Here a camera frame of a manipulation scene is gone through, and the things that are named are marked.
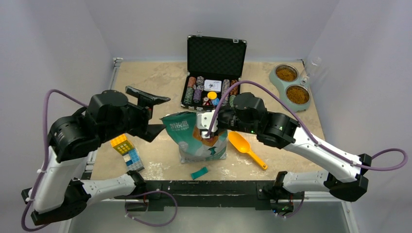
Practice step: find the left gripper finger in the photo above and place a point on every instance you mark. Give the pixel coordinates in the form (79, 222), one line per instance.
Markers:
(149, 132)
(145, 99)

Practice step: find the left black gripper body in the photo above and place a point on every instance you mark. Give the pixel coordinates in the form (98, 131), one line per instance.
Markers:
(137, 118)

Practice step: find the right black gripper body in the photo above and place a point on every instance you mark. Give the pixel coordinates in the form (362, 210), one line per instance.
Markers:
(228, 120)

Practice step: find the yellow plastic scoop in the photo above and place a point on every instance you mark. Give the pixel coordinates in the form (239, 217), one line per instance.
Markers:
(243, 146)

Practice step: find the green pet food bag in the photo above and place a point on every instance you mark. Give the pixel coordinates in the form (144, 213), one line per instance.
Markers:
(182, 129)

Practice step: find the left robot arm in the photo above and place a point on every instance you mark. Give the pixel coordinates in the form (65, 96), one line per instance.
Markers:
(56, 194)

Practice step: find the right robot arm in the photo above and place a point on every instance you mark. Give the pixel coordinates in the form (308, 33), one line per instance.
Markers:
(338, 176)

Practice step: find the double steel pet bowl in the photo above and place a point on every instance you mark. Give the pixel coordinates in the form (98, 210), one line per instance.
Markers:
(293, 88)

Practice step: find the toy brick block stack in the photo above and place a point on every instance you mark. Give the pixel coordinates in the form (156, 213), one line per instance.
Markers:
(128, 151)

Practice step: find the teal curved block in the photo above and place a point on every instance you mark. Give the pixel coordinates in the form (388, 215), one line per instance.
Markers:
(199, 173)

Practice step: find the black poker chip case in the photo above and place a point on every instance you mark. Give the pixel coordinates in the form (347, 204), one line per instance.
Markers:
(213, 64)

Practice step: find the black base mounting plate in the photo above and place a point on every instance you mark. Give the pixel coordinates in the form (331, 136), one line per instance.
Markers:
(256, 194)

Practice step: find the clear glass jar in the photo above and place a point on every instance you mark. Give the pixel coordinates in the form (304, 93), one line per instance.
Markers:
(312, 67)

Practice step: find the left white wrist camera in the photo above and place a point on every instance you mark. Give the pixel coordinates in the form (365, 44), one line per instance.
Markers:
(206, 125)

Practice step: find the aluminium frame rail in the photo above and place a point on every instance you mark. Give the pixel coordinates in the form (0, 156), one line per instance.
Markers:
(320, 212)

